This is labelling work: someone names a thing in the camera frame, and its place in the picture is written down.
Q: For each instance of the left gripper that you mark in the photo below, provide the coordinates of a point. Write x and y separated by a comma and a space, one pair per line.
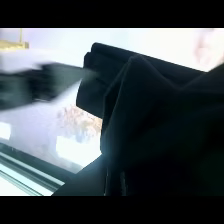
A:
20, 87

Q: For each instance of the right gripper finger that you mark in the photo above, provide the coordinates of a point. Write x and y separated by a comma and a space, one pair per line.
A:
86, 181

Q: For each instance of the black T-shirt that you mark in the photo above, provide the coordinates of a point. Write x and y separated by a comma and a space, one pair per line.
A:
160, 126

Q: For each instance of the silver frame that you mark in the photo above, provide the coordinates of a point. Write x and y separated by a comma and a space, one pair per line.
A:
20, 180

